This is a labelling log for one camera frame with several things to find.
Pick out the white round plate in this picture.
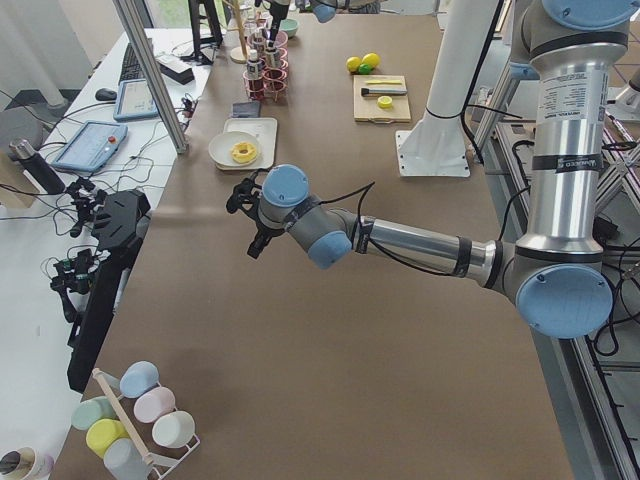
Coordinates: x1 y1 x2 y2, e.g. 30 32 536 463
208 131 262 168

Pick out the aluminium frame post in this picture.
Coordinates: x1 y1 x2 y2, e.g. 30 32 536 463
113 0 188 154

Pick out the yellow lemon lower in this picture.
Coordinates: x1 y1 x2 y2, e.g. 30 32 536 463
346 56 362 73

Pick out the wooden cutting board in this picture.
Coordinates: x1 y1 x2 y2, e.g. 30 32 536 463
353 75 411 123

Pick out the white cup rack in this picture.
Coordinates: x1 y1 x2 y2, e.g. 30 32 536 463
92 368 201 479

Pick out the white cup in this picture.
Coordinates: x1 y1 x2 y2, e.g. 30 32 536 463
152 410 195 448

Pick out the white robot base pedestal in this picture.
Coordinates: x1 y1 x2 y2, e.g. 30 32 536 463
396 0 503 178

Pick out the computer mouse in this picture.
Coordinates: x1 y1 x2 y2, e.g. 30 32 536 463
95 88 117 102

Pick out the tea bottle in rack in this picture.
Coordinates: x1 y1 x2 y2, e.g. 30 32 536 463
246 49 264 100

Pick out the yellow lemon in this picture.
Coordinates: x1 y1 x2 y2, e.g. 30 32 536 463
346 56 362 73
362 52 381 69

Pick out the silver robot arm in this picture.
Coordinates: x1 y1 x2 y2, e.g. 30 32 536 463
227 1 639 339

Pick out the grey folded cloth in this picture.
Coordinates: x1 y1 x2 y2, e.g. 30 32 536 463
232 101 261 118

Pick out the pink cup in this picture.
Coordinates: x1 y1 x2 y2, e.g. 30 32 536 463
133 386 176 423

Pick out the black keyboard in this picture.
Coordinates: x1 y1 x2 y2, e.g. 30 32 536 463
119 44 144 82

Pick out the white tray bear drawing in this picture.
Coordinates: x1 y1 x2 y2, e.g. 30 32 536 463
214 117 278 171

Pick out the green lime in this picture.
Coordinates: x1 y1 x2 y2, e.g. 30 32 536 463
358 63 373 75

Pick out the yellow plastic knife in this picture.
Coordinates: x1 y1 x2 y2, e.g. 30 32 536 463
365 79 403 85

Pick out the green cup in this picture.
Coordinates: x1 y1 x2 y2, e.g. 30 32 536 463
71 396 117 431

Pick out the yellow cup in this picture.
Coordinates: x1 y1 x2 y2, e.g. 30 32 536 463
85 419 129 458

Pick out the blue cup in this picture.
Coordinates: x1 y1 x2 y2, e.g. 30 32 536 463
119 361 159 399

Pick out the grey cup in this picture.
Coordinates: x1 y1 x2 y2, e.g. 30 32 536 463
103 438 151 480

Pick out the half lemon slice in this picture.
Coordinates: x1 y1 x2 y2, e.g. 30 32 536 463
377 96 393 109

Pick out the tea bottle white cap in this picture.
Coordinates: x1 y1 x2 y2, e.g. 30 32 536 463
264 45 281 71

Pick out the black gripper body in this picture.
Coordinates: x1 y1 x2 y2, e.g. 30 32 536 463
269 0 290 21
252 199 280 240

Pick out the black thermos bottle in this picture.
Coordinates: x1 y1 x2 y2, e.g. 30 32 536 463
9 138 66 195

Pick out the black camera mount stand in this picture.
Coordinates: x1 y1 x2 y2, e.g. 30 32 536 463
67 190 150 393

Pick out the copper wire bottle rack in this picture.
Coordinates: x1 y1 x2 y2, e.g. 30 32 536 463
243 28 289 102

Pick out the teach pendant tablet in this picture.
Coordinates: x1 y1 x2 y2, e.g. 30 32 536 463
51 121 128 173
113 79 159 122

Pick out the glazed donut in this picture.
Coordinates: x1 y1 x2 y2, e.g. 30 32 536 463
230 141 261 165

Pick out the yellow lemon upper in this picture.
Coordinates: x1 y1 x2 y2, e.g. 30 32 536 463
362 52 381 69

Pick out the wooden cup stand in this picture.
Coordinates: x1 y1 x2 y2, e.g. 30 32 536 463
222 0 259 64

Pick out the mint green bowl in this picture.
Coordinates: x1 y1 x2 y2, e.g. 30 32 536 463
279 18 299 38

